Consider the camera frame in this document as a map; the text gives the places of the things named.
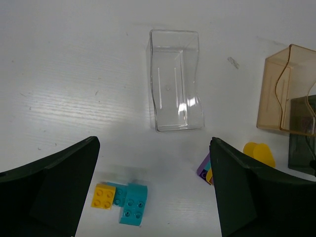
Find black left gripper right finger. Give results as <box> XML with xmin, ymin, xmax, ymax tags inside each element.
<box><xmin>209</xmin><ymin>137</ymin><xmax>316</xmax><ymax>237</ymax></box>

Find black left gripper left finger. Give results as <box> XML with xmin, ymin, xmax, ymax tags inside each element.
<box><xmin>0</xmin><ymin>136</ymin><xmax>100</xmax><ymax>237</ymax></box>

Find yellow lego piece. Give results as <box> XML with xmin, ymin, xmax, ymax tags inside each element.
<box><xmin>206</xmin><ymin>141</ymin><xmax>276</xmax><ymax>183</ymax></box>

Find purple lego brick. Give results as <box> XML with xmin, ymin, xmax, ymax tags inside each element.
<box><xmin>197</xmin><ymin>153</ymin><xmax>213</xmax><ymax>185</ymax></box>

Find small teal lego plate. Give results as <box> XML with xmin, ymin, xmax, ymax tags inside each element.
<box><xmin>203</xmin><ymin>158</ymin><xmax>211</xmax><ymax>171</ymax></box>

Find yellow square lego brick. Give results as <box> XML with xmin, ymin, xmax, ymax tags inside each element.
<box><xmin>91</xmin><ymin>184</ymin><xmax>116</xmax><ymax>210</ymax></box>

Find flat teal lego brick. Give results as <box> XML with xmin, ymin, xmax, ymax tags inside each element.
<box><xmin>107</xmin><ymin>182</ymin><xmax>127</xmax><ymax>207</ymax></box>

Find dark grey plastic container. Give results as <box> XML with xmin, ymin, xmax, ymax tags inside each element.
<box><xmin>288</xmin><ymin>95</ymin><xmax>316</xmax><ymax>176</ymax></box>

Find amber plastic container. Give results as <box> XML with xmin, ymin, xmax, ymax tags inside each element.
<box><xmin>257</xmin><ymin>44</ymin><xmax>316</xmax><ymax>136</ymax></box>

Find clear plastic container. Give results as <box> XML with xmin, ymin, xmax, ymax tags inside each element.
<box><xmin>146</xmin><ymin>30</ymin><xmax>204</xmax><ymax>132</ymax></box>

